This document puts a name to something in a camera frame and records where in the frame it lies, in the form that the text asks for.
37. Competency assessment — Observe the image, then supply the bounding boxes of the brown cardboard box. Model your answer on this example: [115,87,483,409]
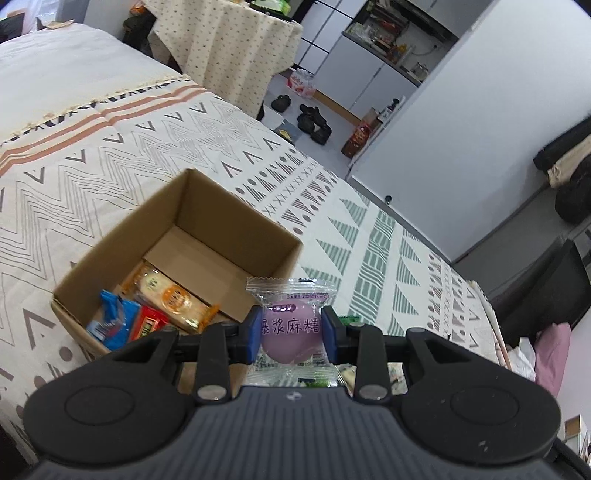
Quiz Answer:
[51,168,303,393]

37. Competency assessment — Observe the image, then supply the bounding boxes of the blue candy packet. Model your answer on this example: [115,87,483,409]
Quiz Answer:
[85,291,139,349]

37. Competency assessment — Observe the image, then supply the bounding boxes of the white spray bottle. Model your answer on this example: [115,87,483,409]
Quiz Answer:
[385,97,407,123]

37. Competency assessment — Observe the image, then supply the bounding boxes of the long white snack packet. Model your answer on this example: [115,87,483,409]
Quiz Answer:
[339,364,409,398]

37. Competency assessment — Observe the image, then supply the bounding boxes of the dark and beige clothes heap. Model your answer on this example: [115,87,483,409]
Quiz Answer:
[533,124,591,224]

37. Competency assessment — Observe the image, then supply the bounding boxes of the red candy packet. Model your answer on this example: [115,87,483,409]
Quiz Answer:
[129,307,176,342]

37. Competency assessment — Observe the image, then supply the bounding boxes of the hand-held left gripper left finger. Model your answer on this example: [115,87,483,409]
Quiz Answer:
[111,307,264,403]

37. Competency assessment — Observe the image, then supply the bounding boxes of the pink wrapped bottle pack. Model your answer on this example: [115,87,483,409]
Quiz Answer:
[287,69,317,100]

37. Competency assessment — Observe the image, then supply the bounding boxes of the black office chair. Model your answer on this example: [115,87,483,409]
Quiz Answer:
[489,235,591,342]

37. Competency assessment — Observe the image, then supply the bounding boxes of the table with dotted tablecloth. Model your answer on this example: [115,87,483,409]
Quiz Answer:
[145,0,304,118]

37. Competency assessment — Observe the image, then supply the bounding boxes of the white kitchen cabinet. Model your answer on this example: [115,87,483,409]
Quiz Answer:
[295,28,423,125]

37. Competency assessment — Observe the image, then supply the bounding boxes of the green tissue pack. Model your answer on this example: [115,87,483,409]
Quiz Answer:
[249,0,294,14]

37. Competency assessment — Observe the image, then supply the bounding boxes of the black clothing pile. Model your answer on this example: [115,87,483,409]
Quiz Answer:
[122,16,160,58]

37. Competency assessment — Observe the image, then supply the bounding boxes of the white bed sheet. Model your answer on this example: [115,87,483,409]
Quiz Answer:
[0,23,190,139]

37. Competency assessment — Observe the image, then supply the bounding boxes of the black framed glass door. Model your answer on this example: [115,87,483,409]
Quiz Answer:
[286,0,365,56]

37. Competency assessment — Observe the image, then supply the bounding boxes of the white crumpled clothes pile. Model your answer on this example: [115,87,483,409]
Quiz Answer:
[505,337,539,379]

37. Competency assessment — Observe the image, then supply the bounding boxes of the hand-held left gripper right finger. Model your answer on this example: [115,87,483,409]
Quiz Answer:
[322,307,472,401]

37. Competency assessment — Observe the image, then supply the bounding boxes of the orange rice cracker packet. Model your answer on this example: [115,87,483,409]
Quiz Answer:
[124,263,220,333]

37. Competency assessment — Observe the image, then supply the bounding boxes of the purple mochi packet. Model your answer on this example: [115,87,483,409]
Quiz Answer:
[246,277,340,388]

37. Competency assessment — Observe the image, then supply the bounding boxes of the kitchen shelf rack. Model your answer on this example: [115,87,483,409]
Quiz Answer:
[344,0,444,84]

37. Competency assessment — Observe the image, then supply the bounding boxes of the pink pillow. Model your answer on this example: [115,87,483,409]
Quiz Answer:
[533,323,573,398]

